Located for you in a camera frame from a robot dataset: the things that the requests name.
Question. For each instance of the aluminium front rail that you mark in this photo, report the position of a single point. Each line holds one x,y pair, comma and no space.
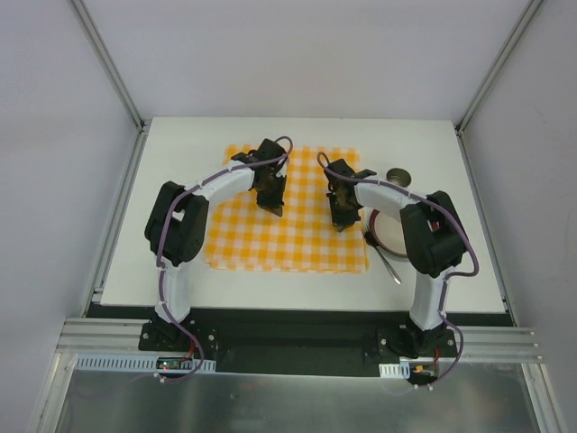
508,345

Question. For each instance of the right cable duct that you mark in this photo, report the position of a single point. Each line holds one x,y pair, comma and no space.
395,371

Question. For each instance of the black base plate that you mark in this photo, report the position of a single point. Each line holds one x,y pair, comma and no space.
406,341

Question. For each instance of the orange checkered cloth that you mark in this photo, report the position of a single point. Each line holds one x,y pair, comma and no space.
243,237

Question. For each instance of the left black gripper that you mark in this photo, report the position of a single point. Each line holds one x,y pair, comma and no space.
270,198

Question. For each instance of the cable duct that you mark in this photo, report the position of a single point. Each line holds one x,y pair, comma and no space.
142,364
395,371

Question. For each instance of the left frame post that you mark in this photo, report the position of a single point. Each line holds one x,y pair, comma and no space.
106,61

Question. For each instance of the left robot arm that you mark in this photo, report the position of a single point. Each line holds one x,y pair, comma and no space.
176,227

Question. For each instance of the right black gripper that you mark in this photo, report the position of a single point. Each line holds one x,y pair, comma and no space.
344,215

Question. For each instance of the metal cup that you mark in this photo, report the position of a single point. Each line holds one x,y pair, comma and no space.
399,177

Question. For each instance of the left cable duct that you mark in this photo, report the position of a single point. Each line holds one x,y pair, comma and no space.
142,364

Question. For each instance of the silver fork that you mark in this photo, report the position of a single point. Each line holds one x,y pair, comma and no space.
371,241

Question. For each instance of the red rimmed ceramic plate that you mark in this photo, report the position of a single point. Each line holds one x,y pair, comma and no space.
388,233

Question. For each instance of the frame post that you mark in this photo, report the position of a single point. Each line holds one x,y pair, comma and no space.
514,38
106,61

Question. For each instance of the right frame post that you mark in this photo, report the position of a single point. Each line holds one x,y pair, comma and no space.
514,38

